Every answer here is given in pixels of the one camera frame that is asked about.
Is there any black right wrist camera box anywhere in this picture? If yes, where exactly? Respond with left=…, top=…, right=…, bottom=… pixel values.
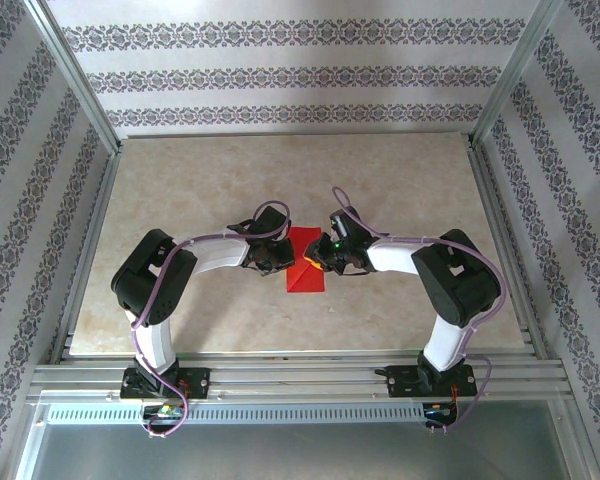
left=328, top=211, right=364, bottom=241

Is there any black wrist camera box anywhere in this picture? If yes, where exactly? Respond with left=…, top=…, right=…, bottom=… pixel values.
left=328, top=211, right=364, bottom=241
left=252, top=204, right=290, bottom=242

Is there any aluminium side rail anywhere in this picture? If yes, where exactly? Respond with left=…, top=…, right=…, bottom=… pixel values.
left=467, top=142, right=549, bottom=361
left=49, top=149, right=124, bottom=364

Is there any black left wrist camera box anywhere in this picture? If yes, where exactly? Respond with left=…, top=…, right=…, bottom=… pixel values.
left=252, top=204, right=290, bottom=242

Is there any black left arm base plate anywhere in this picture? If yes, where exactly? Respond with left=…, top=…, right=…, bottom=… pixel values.
left=119, top=367, right=212, bottom=401

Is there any small electronics board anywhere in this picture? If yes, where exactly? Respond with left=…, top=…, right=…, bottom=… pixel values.
left=143, top=403, right=187, bottom=420
left=423, top=402, right=459, bottom=420

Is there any red paper sheet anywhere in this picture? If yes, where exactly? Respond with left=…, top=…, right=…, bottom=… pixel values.
left=285, top=226, right=328, bottom=294

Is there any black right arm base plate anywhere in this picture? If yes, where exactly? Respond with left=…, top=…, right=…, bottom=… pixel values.
left=387, top=364, right=477, bottom=399

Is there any aluminium frame post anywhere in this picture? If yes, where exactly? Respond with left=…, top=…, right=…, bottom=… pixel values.
left=22, top=0, right=125, bottom=157
left=469, top=0, right=569, bottom=149

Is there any wide aluminium rail beam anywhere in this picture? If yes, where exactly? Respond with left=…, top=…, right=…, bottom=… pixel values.
left=27, top=349, right=576, bottom=404

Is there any grey metal sheet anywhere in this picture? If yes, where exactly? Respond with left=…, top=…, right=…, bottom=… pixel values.
left=12, top=399, right=594, bottom=480

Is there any slotted grey cable duct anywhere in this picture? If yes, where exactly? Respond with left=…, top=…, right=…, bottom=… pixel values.
left=46, top=403, right=427, bottom=426

